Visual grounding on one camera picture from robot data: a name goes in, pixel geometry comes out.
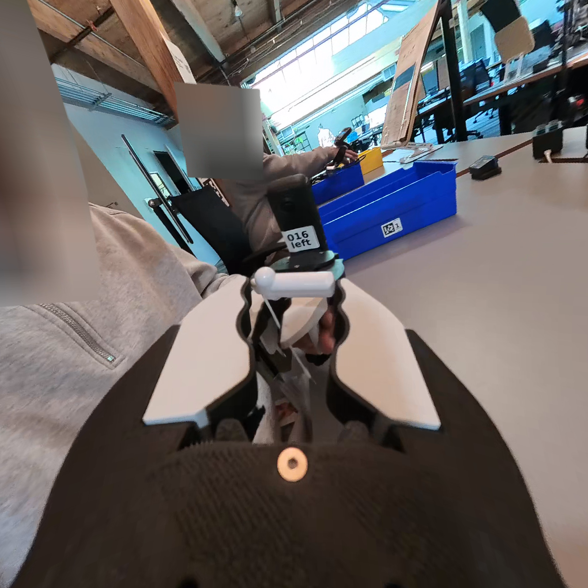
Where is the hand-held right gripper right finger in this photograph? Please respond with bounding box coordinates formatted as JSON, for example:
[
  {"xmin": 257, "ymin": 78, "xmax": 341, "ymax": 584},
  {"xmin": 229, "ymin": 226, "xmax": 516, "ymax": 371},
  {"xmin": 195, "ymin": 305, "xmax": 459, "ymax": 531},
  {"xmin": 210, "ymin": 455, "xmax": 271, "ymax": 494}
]
[{"xmin": 325, "ymin": 277, "xmax": 443, "ymax": 430}]

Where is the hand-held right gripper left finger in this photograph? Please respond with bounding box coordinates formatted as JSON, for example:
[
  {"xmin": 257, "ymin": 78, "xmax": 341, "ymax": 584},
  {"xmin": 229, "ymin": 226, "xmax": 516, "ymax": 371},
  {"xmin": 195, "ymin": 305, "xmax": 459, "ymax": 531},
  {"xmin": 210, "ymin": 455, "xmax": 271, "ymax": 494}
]
[{"xmin": 142, "ymin": 277, "xmax": 262, "ymax": 429}]

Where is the white plastic security tag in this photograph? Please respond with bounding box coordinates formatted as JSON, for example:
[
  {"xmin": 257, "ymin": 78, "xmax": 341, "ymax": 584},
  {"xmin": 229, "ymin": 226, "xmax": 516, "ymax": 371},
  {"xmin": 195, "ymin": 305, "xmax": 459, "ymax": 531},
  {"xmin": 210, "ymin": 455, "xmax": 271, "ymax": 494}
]
[{"xmin": 250, "ymin": 268, "xmax": 339, "ymax": 386}]

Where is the person's left forearm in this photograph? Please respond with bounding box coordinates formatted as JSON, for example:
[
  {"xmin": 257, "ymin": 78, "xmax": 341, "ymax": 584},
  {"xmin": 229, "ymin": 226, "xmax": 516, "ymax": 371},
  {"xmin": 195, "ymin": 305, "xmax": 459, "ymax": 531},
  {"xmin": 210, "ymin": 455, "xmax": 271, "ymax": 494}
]
[{"xmin": 87, "ymin": 202, "xmax": 244, "ymax": 331}]

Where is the grey desk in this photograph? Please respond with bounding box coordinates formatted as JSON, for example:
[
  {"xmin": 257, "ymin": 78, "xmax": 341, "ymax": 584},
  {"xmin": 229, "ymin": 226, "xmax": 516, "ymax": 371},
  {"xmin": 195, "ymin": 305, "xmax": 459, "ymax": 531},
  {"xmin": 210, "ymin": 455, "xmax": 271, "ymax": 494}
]
[{"xmin": 317, "ymin": 126, "xmax": 588, "ymax": 588}]

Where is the brown office desk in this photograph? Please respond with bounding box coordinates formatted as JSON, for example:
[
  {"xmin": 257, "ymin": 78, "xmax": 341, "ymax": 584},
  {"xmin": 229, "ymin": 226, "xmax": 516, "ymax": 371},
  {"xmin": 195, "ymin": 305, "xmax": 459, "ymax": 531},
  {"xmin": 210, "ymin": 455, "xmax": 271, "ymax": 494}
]
[{"xmin": 416, "ymin": 48, "xmax": 588, "ymax": 138}]

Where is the person's left hand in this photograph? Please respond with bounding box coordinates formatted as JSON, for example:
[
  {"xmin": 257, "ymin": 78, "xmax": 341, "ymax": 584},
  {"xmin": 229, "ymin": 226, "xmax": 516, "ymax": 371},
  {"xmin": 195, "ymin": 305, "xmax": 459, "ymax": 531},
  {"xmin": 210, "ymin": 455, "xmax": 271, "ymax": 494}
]
[{"xmin": 316, "ymin": 312, "xmax": 339, "ymax": 356}]

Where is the small blue plastic bin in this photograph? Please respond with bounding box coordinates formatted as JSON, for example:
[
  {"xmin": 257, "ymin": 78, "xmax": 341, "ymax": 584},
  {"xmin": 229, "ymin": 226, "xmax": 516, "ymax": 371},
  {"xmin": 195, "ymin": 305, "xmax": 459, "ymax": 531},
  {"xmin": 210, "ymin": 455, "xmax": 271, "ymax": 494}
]
[{"xmin": 311, "ymin": 163, "xmax": 366, "ymax": 206}]

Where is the black office chair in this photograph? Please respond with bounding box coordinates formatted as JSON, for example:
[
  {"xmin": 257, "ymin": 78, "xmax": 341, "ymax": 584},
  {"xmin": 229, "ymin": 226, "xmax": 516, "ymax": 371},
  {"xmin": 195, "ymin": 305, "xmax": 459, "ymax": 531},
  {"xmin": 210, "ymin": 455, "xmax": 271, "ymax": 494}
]
[{"xmin": 168, "ymin": 184, "xmax": 285, "ymax": 276}]

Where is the yellow plastic bin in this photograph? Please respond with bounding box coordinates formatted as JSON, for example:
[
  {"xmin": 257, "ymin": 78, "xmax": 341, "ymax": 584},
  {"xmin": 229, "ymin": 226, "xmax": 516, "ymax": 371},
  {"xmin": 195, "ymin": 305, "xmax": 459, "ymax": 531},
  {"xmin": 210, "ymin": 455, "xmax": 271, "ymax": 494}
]
[{"xmin": 359, "ymin": 147, "xmax": 384, "ymax": 175}]

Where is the large blue plastic bin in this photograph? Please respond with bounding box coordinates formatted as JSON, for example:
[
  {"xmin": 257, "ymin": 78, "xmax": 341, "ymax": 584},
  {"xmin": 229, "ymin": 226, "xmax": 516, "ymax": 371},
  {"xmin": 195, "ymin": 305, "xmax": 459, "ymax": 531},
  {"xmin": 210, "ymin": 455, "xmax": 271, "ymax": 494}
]
[{"xmin": 318, "ymin": 161, "xmax": 458, "ymax": 261}]

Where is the white board stand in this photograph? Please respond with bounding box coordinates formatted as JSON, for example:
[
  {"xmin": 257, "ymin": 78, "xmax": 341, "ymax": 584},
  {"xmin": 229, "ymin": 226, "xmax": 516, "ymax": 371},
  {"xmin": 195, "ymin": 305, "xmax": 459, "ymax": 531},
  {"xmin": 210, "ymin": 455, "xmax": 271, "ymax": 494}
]
[{"xmin": 380, "ymin": 141, "xmax": 445, "ymax": 164}]

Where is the brown cardboard board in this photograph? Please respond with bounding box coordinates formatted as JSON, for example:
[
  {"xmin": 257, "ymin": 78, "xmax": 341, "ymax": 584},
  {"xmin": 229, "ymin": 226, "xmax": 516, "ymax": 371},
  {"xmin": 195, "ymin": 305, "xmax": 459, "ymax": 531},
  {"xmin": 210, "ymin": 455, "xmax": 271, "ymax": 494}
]
[{"xmin": 381, "ymin": 0, "xmax": 444, "ymax": 149}]

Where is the small black flat device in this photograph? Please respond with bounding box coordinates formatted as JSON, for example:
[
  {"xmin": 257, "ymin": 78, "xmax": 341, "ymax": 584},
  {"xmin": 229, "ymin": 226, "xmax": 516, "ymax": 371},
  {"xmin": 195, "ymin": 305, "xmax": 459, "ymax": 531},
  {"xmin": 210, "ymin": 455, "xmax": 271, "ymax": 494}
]
[{"xmin": 469, "ymin": 156, "xmax": 502, "ymax": 181}]

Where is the black power box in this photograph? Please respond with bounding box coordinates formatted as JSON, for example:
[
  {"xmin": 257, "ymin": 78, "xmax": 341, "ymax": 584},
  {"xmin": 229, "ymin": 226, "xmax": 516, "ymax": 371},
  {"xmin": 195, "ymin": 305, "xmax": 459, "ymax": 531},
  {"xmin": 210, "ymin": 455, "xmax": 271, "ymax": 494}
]
[{"xmin": 532, "ymin": 121, "xmax": 564, "ymax": 160}]

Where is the black and tan board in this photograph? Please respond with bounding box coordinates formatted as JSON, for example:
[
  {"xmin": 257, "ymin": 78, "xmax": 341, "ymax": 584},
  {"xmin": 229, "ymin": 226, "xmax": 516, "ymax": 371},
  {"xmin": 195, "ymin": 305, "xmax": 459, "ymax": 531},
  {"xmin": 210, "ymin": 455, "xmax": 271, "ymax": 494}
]
[{"xmin": 481, "ymin": 0, "xmax": 537, "ymax": 63}]

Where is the black door handle bar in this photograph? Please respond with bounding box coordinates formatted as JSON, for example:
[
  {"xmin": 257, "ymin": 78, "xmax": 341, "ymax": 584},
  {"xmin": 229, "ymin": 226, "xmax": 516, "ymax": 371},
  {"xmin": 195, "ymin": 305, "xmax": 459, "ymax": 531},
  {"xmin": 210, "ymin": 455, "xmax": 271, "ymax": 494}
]
[{"xmin": 121, "ymin": 134, "xmax": 194, "ymax": 244}]

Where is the black metal post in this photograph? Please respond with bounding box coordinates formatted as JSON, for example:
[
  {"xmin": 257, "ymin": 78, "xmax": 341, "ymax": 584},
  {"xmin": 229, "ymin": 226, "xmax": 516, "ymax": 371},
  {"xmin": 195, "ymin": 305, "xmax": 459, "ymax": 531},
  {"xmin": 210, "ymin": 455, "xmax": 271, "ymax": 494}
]
[{"xmin": 436, "ymin": 0, "xmax": 468, "ymax": 142}]

